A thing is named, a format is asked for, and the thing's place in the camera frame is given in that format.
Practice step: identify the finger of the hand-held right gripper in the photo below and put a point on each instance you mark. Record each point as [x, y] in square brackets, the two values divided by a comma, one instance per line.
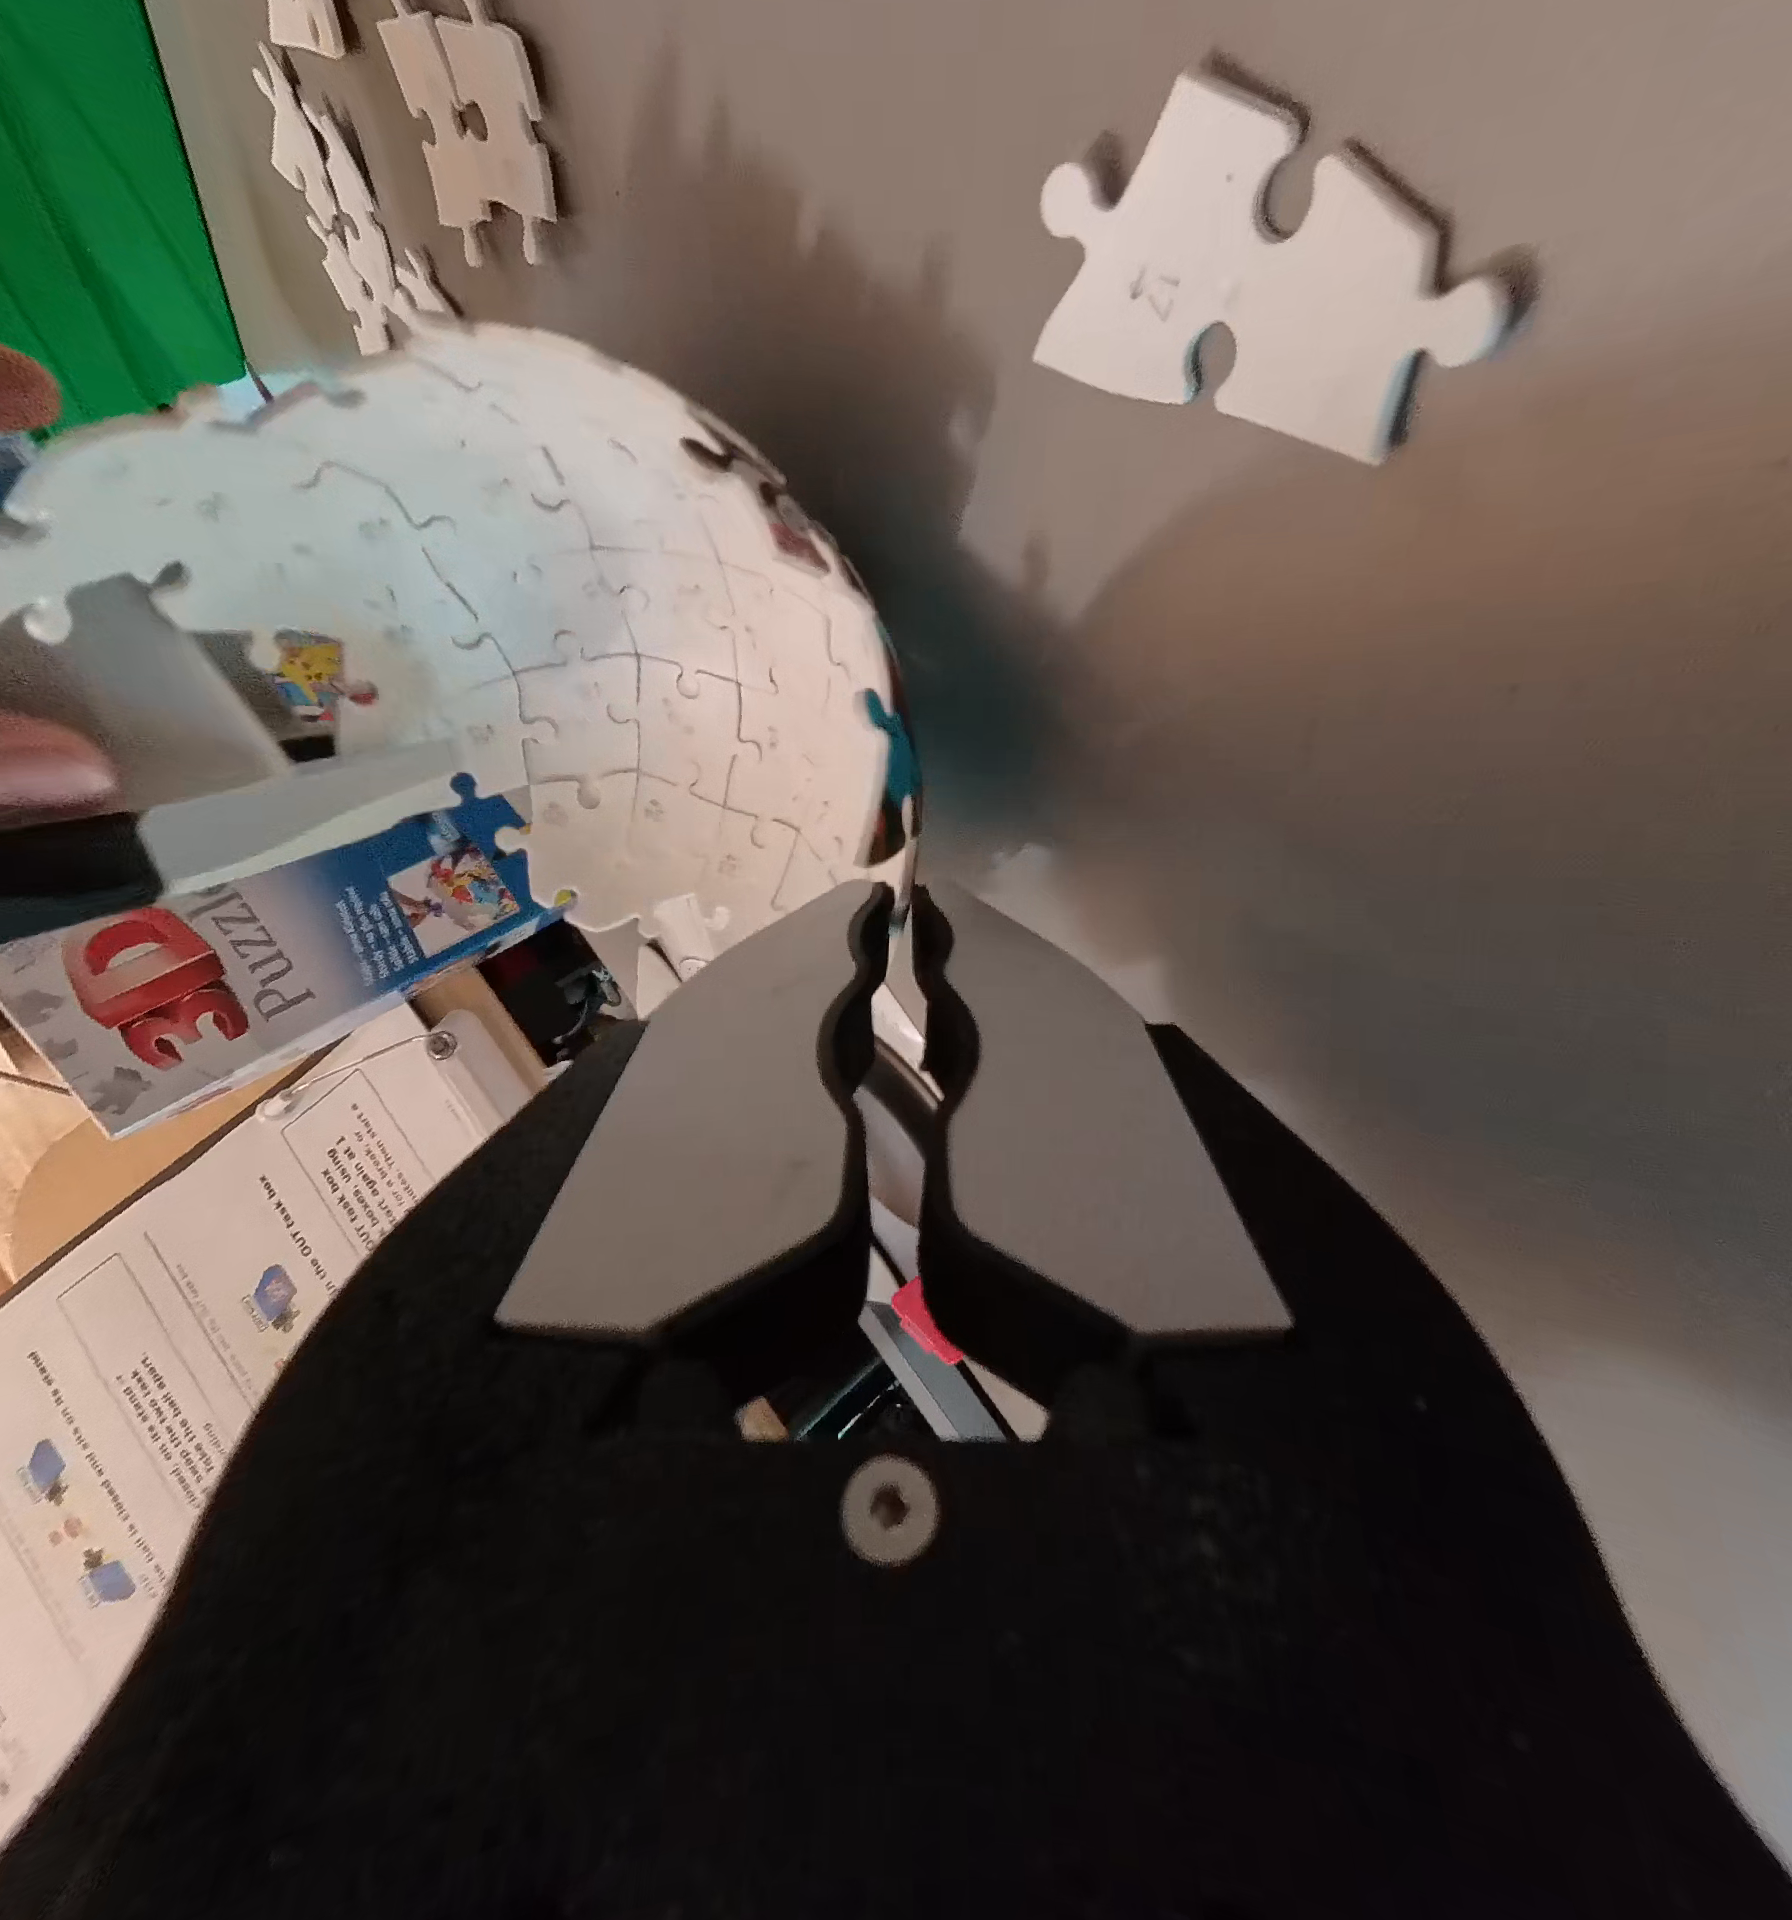
[162, 690]
[282, 819]

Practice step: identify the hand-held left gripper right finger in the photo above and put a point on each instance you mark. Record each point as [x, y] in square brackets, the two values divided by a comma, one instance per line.
[1076, 1171]

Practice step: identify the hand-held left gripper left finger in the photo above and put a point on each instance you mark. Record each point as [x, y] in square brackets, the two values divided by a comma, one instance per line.
[685, 1140]

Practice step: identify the partly built puzzle ball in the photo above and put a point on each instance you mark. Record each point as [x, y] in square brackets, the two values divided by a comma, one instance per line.
[567, 600]

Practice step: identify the white puzzle piece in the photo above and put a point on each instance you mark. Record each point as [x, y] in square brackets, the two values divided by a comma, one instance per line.
[1256, 285]

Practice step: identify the blue puzzle box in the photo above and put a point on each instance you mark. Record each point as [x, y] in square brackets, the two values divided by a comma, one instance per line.
[235, 990]

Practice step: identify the pile of white puzzle pieces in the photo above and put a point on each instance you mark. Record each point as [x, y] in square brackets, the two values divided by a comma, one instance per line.
[476, 107]

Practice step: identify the task instruction sheet on board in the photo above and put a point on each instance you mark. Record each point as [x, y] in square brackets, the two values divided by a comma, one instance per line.
[11, 1186]

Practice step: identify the laminated instruction sheet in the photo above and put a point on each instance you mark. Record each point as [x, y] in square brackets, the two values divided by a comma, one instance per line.
[115, 1351]

